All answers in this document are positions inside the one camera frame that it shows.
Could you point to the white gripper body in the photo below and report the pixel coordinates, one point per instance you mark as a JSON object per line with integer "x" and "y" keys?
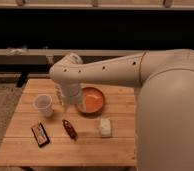
{"x": 69, "y": 94}

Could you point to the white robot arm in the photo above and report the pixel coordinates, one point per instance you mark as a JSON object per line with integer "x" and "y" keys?
{"x": 164, "y": 121}

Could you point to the wooden table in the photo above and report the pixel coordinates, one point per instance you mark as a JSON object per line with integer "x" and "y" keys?
{"x": 19, "y": 147}

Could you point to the white sponge block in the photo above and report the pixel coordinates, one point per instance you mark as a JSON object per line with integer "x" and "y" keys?
{"x": 105, "y": 128}

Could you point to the orange ceramic bowl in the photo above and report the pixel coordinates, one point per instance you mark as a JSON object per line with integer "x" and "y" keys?
{"x": 93, "y": 101}

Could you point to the small dark red bottle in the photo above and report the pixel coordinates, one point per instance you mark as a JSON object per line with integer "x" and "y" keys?
{"x": 69, "y": 129}

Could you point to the dark snack packet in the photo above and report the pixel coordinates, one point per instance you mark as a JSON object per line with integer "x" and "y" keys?
{"x": 40, "y": 134}

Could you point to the long wooden bench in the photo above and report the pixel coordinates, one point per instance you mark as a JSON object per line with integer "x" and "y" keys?
{"x": 19, "y": 56}

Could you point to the white plastic cup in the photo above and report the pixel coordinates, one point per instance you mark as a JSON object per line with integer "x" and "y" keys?
{"x": 43, "y": 103}

